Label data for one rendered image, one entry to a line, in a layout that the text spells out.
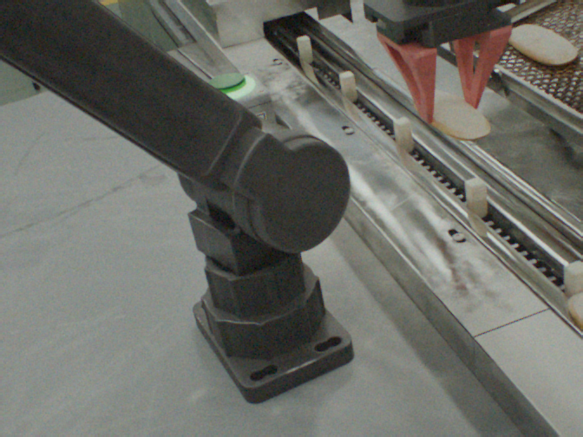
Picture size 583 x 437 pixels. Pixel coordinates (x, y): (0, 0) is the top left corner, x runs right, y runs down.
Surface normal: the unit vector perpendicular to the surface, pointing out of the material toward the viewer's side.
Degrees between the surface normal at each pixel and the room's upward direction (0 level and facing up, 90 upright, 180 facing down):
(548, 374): 0
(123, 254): 0
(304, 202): 90
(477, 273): 0
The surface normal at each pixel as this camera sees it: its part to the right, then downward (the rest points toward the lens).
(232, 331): -0.51, 0.52
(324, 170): 0.61, 0.32
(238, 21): 0.32, 0.44
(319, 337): -0.18, -0.84
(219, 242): -0.77, 0.44
